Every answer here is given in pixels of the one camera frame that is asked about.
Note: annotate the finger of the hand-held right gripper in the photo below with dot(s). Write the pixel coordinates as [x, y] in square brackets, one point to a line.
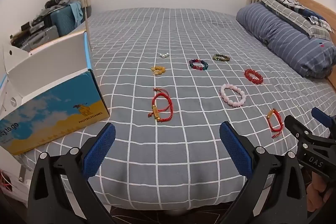
[296, 127]
[324, 119]

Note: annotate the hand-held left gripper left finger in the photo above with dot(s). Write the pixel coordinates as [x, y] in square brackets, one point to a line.
[101, 150]

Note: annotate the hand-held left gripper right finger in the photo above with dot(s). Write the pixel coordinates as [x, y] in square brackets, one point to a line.
[236, 150]

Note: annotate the blue yellow printed cardboard box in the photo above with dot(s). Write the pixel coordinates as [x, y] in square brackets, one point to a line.
[52, 108]

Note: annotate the person's right hand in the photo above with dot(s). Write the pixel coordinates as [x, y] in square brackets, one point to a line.
[315, 192]

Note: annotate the blue striped pillow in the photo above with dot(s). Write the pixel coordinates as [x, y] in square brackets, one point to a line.
[286, 35]

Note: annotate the wooden headboard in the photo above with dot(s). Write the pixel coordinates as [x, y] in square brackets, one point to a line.
[317, 5]

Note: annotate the plaid pillow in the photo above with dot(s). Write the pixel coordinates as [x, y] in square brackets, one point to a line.
[283, 7]

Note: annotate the blue white patterned pillow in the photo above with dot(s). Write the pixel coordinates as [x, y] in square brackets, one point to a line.
[294, 1]

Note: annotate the grey suitcase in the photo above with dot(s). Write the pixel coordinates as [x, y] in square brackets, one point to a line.
[39, 37]

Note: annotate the grey checked bed sheet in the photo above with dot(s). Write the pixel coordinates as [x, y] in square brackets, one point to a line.
[183, 29]

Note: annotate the teal suitcase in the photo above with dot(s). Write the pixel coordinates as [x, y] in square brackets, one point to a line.
[61, 20]

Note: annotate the teal cloth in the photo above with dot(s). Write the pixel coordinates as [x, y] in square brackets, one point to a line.
[76, 11]

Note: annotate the black bag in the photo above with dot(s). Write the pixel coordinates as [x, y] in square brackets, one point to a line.
[55, 1]

